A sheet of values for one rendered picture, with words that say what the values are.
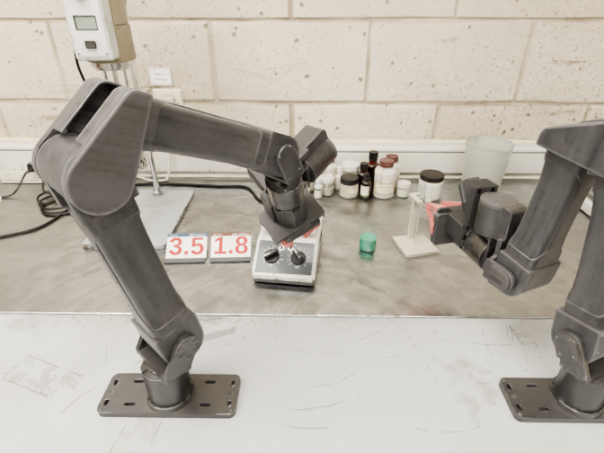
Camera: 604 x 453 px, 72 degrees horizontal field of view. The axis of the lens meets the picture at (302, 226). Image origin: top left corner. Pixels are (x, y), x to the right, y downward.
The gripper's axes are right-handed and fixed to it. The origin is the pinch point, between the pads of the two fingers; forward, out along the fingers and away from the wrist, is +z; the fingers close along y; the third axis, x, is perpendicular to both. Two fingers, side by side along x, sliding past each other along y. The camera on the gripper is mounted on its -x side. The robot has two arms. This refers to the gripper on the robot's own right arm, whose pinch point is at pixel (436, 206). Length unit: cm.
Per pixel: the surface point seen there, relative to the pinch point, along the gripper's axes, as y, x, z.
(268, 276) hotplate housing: 35.9, 11.4, -0.3
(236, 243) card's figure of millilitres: 41.0, 10.6, 13.0
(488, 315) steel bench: -2.9, 14.1, -18.6
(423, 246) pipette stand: -1.4, 12.7, 4.4
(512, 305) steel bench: -9.1, 14.1, -17.2
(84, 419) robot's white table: 66, 14, -25
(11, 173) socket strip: 104, 8, 66
